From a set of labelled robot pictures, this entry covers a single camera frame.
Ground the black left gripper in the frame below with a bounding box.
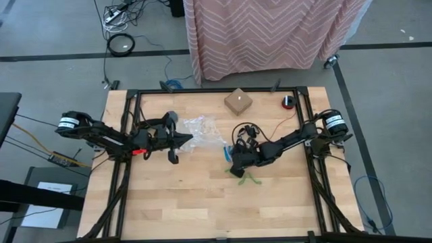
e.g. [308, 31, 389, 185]
[148, 117, 194, 165]

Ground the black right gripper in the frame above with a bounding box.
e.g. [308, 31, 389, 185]
[229, 143, 273, 179]

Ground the long green rubber band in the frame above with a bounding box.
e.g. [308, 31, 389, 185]
[246, 172, 263, 186]

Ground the small cardboard box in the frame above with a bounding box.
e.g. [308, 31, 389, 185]
[223, 88, 254, 115]

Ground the red black tape roll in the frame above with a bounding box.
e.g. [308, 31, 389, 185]
[281, 95, 296, 110]

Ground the black and yellow device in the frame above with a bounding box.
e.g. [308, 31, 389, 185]
[47, 151, 84, 169]

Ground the pink chevron cloth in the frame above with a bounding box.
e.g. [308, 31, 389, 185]
[183, 0, 373, 86]

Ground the silver caster wheel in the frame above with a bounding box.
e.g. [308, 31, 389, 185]
[323, 53, 340, 70]

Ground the black box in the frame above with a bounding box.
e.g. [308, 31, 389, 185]
[169, 0, 186, 18]

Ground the grey cabinet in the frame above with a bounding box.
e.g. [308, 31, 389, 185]
[20, 166, 79, 230]

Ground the white power strip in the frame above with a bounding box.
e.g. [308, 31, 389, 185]
[103, 9, 122, 24]

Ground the black bar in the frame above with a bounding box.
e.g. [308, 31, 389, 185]
[0, 178, 85, 213]

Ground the white paper sheet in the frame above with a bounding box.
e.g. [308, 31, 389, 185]
[21, 181, 74, 229]

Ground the black desk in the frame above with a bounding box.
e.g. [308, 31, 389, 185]
[0, 92, 23, 146]

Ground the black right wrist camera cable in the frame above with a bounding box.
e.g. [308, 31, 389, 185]
[231, 121, 271, 146]

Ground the thin blue cable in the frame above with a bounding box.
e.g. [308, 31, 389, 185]
[163, 50, 194, 90]

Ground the black aluminium table frame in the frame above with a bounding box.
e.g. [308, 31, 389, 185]
[77, 86, 365, 243]

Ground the black clamp handle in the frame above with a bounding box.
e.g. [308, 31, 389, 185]
[329, 133, 354, 146]

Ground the white coiled cable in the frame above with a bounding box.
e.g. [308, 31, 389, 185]
[102, 18, 130, 34]

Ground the blue floor cable loop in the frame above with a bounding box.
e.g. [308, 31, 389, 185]
[352, 174, 395, 234]

